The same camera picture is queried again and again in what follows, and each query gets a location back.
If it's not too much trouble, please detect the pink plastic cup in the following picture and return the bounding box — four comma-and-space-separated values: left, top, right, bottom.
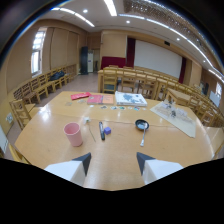
63, 122, 84, 148

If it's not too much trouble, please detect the thin grey stick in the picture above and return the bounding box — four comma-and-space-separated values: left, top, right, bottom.
88, 125, 97, 143

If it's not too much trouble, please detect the black marker pen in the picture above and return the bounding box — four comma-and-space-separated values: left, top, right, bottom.
98, 121, 106, 141

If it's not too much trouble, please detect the beige paper sheet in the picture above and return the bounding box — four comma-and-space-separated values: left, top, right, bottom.
149, 100, 198, 139

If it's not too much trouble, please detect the clear plastic package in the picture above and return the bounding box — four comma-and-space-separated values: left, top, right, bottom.
159, 100, 190, 123

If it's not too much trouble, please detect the red flat booklet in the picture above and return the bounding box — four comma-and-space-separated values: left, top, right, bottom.
70, 91, 92, 101

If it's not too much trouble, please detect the red book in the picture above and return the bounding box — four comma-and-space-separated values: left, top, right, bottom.
86, 94, 104, 105

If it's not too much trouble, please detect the wooden chair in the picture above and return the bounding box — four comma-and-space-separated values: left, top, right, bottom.
8, 98, 36, 131
101, 67, 119, 95
139, 73, 159, 100
119, 69, 138, 93

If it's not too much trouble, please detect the orange book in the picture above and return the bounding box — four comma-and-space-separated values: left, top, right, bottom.
101, 94, 116, 106

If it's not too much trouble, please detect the white projection screen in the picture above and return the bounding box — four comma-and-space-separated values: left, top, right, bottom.
133, 39, 184, 79

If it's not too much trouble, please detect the black tall cabinet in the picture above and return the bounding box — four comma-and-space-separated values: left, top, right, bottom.
79, 46, 89, 76

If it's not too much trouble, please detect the dark red podium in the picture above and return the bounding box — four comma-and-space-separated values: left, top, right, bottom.
100, 55, 127, 70

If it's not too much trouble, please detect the dark red curtain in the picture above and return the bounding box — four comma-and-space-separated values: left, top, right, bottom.
125, 36, 137, 69

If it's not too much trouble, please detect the window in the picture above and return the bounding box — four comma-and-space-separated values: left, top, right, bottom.
30, 27, 48, 78

